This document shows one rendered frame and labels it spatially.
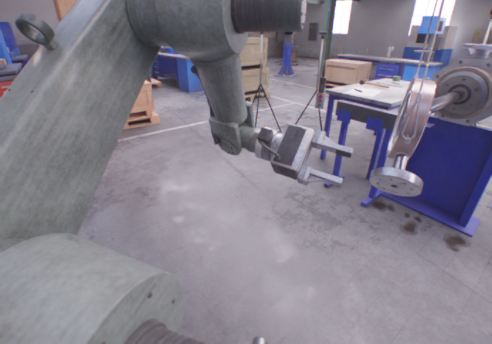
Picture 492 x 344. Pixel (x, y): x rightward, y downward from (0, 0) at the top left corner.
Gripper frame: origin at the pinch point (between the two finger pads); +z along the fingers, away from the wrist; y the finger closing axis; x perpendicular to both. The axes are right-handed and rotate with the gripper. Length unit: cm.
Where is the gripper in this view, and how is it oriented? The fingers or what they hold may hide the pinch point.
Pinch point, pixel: (339, 165)
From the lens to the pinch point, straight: 121.5
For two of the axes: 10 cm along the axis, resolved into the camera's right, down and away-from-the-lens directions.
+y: 4.1, -8.7, 2.8
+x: 2.5, 4.0, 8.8
